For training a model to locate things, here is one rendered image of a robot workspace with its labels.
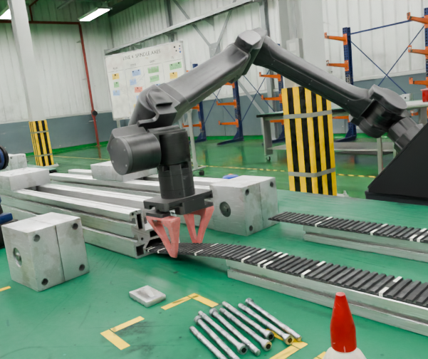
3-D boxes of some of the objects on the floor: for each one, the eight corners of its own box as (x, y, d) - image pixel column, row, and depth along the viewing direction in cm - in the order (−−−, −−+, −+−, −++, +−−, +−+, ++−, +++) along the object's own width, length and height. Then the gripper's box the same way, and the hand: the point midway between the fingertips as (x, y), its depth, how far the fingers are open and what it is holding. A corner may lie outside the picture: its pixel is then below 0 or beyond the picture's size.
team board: (112, 181, 712) (94, 55, 679) (134, 174, 753) (117, 57, 721) (190, 180, 632) (172, 38, 599) (209, 174, 673) (193, 40, 641)
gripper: (161, 167, 67) (174, 266, 69) (210, 157, 73) (221, 246, 76) (136, 167, 72) (149, 258, 74) (184, 157, 78) (195, 241, 81)
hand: (185, 247), depth 75 cm, fingers closed on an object, 5 cm apart
